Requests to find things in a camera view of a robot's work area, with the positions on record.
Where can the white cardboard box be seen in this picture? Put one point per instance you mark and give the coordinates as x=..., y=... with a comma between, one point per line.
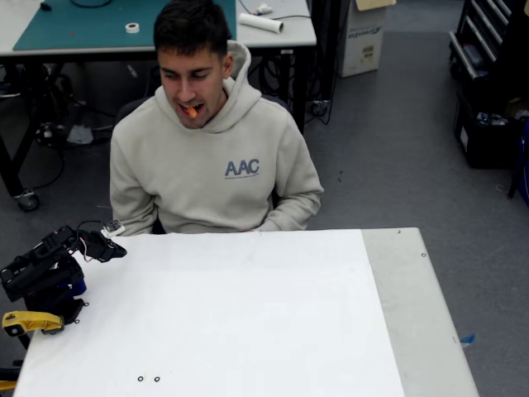
x=363, y=41

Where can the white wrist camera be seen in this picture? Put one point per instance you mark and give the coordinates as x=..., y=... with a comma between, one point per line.
x=112, y=228

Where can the small orange carrot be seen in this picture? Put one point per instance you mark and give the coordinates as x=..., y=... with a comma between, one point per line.
x=192, y=112

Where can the white paper roll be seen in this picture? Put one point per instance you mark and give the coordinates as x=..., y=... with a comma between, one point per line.
x=260, y=22

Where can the yellow black clamp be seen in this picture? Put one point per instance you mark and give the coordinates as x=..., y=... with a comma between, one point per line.
x=33, y=319

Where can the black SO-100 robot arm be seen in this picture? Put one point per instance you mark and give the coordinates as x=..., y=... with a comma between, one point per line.
x=37, y=277

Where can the manila folder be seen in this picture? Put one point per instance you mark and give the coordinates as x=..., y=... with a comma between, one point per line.
x=374, y=3

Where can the green cutting mat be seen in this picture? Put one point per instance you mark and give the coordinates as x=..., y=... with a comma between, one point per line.
x=82, y=25

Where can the man in beige hoodie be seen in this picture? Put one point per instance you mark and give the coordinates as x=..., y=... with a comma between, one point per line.
x=231, y=186

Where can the orange black clamp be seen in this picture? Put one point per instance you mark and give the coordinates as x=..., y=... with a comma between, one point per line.
x=8, y=378

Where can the large white paper sheet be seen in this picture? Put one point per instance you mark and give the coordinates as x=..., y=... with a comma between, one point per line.
x=256, y=314

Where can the blue tape scrap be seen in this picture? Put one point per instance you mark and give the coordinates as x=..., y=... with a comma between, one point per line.
x=468, y=339

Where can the crumpled white wad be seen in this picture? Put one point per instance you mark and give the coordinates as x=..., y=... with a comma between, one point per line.
x=263, y=8

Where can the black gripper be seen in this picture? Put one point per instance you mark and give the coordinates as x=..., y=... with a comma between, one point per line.
x=108, y=250

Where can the white scrap under workbench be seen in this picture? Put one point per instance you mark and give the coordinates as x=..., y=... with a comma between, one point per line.
x=79, y=134

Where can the grey workbench with black legs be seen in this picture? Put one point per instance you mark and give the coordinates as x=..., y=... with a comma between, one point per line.
x=289, y=33

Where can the black tool cabinet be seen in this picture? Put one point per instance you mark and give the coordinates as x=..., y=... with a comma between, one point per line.
x=487, y=37

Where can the white tape roll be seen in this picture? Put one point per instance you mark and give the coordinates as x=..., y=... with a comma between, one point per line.
x=132, y=27

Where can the black storage crate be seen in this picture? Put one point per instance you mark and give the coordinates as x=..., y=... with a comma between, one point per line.
x=483, y=144

